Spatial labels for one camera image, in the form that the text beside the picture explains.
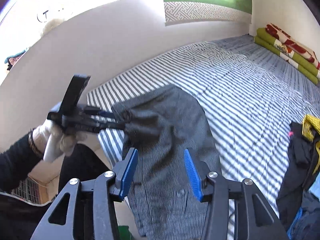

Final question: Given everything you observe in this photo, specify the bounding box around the black yellow mesh garment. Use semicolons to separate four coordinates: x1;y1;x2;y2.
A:
276;114;319;230

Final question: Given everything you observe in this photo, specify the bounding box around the dark blue garment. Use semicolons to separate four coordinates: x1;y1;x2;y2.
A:
287;191;319;240

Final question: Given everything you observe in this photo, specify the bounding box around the green folded blanket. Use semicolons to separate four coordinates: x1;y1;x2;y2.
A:
254;27;319;84

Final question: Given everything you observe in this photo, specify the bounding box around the light blue shirt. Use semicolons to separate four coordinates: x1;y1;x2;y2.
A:
309;178;320;200

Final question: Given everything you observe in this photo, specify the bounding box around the red floral folded blanket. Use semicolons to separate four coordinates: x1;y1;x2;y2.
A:
266;23;319;69

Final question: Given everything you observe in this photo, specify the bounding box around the white gloved left hand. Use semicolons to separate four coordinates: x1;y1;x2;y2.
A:
31;120;87;163

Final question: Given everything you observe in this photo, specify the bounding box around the black sleeved left forearm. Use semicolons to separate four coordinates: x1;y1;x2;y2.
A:
0;129;43;192

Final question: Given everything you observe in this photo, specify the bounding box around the grey checked button jacket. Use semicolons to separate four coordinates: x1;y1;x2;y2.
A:
112;85;221;239

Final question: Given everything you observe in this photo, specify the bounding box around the blue white striped quilt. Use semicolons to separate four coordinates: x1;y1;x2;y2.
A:
87;35;319;239

